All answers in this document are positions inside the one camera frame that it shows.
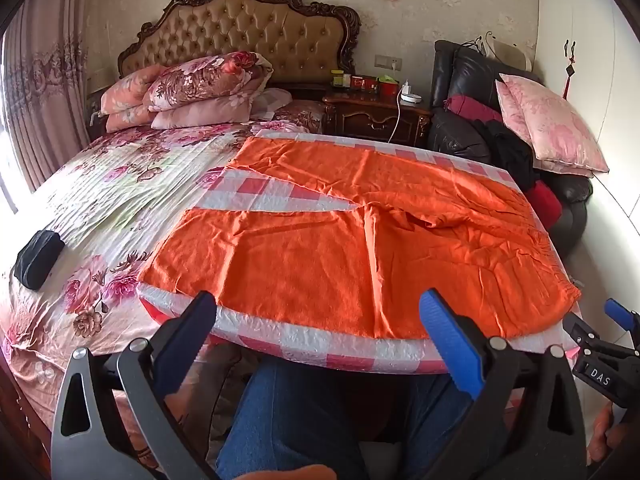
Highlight white cable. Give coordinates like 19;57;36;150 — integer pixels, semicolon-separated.
387;91;407;144

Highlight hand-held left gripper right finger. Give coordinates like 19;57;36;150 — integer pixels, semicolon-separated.
419;287;588;480

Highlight red hanging knot ornament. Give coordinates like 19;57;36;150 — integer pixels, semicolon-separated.
562;39;574;101

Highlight black clothes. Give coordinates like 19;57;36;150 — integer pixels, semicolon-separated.
472;119;541;193

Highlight wooden nightstand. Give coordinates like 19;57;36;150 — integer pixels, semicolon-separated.
321;90;434;149

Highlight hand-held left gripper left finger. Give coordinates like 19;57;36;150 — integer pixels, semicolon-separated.
50;290;221;480

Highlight person's right hand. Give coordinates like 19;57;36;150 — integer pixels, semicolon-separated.
586;402;632;466

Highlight pink patterned curtain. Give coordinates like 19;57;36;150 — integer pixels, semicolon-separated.
0;0;98;201

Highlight white wardrobe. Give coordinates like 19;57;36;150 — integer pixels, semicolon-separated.
532;0;640;281

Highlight tufted bed headboard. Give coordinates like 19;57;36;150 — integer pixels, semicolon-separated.
117;0;362;92

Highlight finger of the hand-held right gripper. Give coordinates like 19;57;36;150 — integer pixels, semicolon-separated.
604;298;640;333
562;312;602;352

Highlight white pink pillow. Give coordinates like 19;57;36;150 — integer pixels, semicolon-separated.
250;88;294;121

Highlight black folded cloth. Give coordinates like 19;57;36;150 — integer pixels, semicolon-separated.
13;230;66;291

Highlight dark floral pillow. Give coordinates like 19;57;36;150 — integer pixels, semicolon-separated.
142;52;274;113

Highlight red cloth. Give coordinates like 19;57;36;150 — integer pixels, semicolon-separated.
522;180;564;233

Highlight plain pink pillow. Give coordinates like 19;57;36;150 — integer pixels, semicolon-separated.
150;91;262;130

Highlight large pink floral pillow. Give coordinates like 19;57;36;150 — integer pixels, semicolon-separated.
495;73;610;178

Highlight black leather armchair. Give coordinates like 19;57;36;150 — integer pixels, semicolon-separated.
427;40;593;261

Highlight person's legs in jeans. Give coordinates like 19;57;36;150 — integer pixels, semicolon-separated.
216;357;478;480

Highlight orange towel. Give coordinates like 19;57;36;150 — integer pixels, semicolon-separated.
137;135;583;339

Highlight floral bedsheet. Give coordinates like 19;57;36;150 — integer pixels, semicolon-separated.
0;119;321;441

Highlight beige bag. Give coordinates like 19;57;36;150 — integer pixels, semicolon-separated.
491;34;534;71

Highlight peach floral pillow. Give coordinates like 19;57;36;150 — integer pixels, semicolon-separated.
100;65;168;133

